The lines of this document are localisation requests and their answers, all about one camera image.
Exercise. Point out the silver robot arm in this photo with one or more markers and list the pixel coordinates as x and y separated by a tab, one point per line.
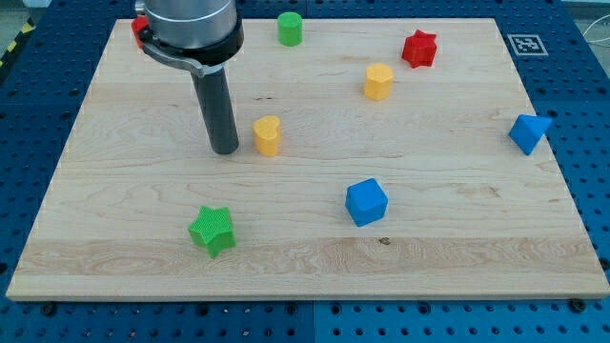
198	36

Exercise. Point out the blue triangle block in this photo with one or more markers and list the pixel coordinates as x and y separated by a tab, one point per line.
527	130

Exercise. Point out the red block behind arm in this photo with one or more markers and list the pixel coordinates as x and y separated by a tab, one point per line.
137	25

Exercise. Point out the green star block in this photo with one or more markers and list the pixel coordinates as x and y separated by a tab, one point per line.
213	230

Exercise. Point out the red star block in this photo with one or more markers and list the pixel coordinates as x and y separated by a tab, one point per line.
420	49

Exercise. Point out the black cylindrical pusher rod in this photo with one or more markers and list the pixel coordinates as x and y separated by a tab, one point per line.
214	100

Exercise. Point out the yellow hexagon block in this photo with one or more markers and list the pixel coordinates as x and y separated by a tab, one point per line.
379	80

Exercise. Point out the white fiducial marker tag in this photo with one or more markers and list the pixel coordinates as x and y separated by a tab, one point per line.
527	45

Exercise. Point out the wooden board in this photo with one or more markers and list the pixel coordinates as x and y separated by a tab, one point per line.
469	216

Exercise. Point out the yellow heart block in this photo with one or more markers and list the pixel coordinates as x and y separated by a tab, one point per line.
267	135

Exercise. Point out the blue cube block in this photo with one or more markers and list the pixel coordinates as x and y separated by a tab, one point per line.
366	202

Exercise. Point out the green cylinder block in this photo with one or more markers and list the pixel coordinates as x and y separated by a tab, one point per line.
289	28

